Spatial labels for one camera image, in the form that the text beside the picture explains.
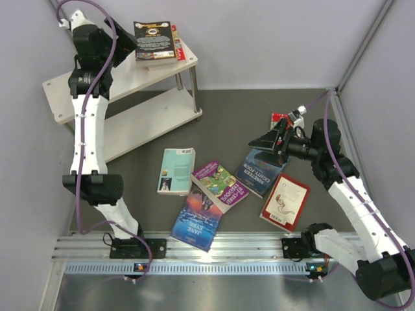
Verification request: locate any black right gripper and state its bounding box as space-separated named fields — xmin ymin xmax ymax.
xmin=248 ymin=118 xmax=321 ymax=167

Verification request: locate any black treehouse book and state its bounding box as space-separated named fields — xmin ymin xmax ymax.
xmin=134 ymin=21 xmax=177 ymax=67

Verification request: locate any purple storey treehouse book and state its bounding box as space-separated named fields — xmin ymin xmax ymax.
xmin=191 ymin=161 xmax=250 ymax=214

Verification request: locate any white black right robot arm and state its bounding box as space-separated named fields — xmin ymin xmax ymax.
xmin=248 ymin=118 xmax=414 ymax=301

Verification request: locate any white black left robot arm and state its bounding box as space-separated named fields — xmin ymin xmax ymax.
xmin=62 ymin=14 xmax=147 ymax=257

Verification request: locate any dark blue Nineteen Eighty-Four book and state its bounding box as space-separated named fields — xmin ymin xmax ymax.
xmin=234 ymin=149 xmax=285 ymax=198

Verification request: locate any red treehouse book on table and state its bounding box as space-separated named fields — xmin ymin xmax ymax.
xmin=270 ymin=112 xmax=288 ymax=129

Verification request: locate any red storey treehouse book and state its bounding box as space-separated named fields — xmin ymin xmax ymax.
xmin=147 ymin=25 xmax=186 ymax=71

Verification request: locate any red Edward Tulane book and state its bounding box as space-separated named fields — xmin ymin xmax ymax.
xmin=259 ymin=173 xmax=311 ymax=232

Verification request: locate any white two-tier shelf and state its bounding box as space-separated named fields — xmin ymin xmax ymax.
xmin=42 ymin=41 xmax=204 ymax=167

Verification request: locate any light teal paperback book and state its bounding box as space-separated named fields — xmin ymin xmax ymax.
xmin=157 ymin=148 xmax=195 ymax=196

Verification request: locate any blue Jane Eyre book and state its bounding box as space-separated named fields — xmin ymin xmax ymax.
xmin=170 ymin=183 xmax=223 ymax=252

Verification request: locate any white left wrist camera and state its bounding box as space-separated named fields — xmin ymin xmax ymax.
xmin=58 ymin=10 xmax=93 ymax=32

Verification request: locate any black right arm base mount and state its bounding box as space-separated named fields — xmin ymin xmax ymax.
xmin=281 ymin=238 xmax=325 ymax=262

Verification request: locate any aluminium front rail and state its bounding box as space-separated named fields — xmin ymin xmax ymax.
xmin=51 ymin=230 xmax=367 ymax=276

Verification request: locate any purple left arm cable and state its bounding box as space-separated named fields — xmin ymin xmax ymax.
xmin=56 ymin=0 xmax=153 ymax=284

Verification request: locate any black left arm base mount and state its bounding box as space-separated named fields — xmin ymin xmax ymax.
xmin=109 ymin=238 xmax=167 ymax=259

